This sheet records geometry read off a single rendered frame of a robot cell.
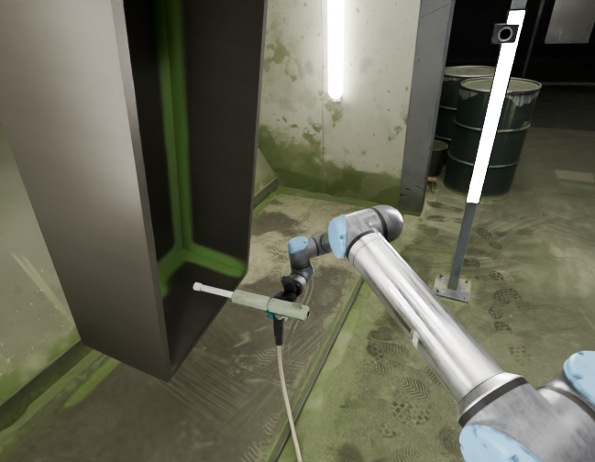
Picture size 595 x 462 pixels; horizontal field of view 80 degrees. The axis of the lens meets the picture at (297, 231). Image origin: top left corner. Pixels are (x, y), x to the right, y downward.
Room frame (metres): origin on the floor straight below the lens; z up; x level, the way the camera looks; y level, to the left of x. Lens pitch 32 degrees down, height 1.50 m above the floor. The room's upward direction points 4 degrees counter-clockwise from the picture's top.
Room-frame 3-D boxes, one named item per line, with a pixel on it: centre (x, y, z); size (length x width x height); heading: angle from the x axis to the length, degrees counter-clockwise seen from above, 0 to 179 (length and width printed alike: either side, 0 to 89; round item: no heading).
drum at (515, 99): (2.94, -1.67, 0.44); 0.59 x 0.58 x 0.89; 167
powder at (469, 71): (3.59, -1.73, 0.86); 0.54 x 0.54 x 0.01
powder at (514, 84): (2.94, -1.67, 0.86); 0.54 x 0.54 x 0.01
